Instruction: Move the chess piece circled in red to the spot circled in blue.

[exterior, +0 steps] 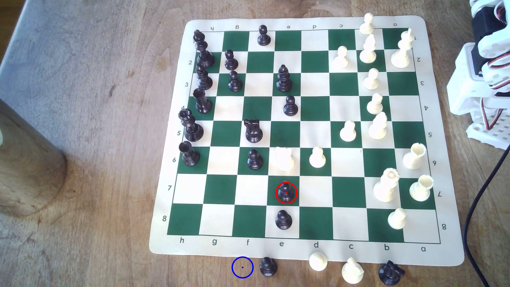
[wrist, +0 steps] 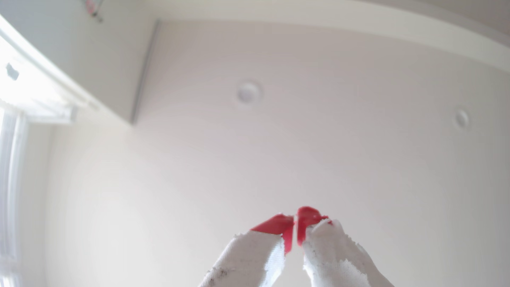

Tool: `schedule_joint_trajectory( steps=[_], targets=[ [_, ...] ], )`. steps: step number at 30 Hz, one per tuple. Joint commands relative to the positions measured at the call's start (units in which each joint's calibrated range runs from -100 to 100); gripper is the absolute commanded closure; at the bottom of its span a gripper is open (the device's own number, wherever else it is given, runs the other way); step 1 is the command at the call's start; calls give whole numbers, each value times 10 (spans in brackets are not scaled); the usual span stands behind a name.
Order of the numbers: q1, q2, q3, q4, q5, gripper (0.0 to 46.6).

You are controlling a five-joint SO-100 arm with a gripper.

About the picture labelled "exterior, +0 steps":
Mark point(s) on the black pawn chess piece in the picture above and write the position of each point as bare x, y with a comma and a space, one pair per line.
235, 85
263, 39
231, 63
291, 109
283, 221
286, 194
255, 161
268, 268

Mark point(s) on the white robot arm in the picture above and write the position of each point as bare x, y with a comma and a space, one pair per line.
460, 89

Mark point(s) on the black knight chess piece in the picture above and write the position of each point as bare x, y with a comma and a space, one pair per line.
390, 274
253, 133

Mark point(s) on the black queen chess piece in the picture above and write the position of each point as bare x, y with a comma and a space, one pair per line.
193, 131

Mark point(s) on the white pawn chess piece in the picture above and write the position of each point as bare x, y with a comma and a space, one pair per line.
317, 159
371, 81
318, 262
348, 133
397, 220
374, 107
340, 60
366, 27

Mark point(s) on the black rook chess piece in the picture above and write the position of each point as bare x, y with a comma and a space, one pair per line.
190, 158
203, 104

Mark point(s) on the black bishop chess piece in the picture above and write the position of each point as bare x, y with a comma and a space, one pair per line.
204, 82
284, 81

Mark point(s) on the green and cream chess mat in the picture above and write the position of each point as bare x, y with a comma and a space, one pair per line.
314, 107

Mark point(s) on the black king chess piece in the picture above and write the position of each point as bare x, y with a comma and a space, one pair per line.
204, 59

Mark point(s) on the white bishop chess piece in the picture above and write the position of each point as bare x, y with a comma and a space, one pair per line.
377, 129
367, 55

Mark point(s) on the white queen chess piece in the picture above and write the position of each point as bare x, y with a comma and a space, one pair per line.
384, 189

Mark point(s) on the white rook chess piece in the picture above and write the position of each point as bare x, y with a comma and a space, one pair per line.
413, 159
420, 191

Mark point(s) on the white knight chess piece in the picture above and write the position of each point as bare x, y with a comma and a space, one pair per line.
352, 273

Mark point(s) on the white king chess piece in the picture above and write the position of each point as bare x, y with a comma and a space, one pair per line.
400, 59

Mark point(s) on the white rook centre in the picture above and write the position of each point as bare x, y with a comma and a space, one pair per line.
284, 159

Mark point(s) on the brown cylinder post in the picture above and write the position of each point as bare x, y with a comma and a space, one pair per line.
28, 167

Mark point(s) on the white perforated base plate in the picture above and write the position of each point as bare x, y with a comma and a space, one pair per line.
492, 133

